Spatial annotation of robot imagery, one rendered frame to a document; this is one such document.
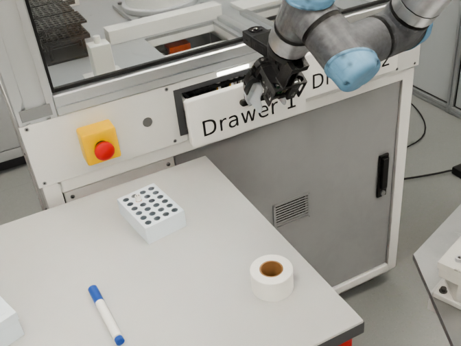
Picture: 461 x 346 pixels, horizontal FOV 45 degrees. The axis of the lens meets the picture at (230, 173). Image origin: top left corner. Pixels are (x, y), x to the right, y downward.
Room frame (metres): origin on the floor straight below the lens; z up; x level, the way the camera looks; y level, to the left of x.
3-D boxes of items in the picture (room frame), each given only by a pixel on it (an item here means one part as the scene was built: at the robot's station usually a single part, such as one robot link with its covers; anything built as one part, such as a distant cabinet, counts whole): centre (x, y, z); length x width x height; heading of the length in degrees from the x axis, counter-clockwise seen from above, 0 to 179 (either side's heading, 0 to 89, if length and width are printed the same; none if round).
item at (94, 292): (0.64, 0.22, 0.77); 0.14 x 0.02 x 0.02; 26
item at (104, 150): (0.98, 0.25, 0.88); 0.04 x 0.03 x 0.04; 113
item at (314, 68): (1.28, -0.32, 0.87); 0.29 x 0.02 x 0.11; 113
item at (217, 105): (1.11, -0.06, 0.87); 0.29 x 0.02 x 0.11; 113
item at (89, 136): (1.01, 0.26, 0.88); 0.07 x 0.05 x 0.07; 113
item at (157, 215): (0.88, 0.16, 0.78); 0.12 x 0.08 x 0.04; 31
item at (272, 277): (0.67, -0.05, 0.78); 0.07 x 0.07 x 0.04
